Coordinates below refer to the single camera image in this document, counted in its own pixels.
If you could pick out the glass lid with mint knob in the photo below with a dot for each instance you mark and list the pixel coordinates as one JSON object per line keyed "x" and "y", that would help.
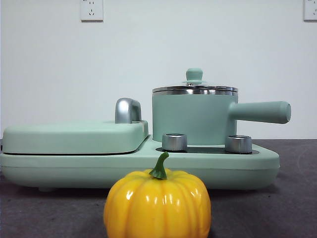
{"x": 194, "y": 74}

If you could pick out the mint green breakfast machine base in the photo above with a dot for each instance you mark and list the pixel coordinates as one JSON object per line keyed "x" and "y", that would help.
{"x": 74, "y": 171}

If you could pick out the yellow toy pumpkin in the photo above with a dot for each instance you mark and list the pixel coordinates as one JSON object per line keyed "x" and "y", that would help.
{"x": 158, "y": 205}

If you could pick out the white wall socket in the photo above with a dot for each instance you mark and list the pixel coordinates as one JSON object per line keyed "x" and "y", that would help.
{"x": 91, "y": 12}
{"x": 310, "y": 11}

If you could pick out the silver control knob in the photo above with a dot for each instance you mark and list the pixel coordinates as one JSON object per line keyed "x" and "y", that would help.
{"x": 174, "y": 142}
{"x": 238, "y": 144}

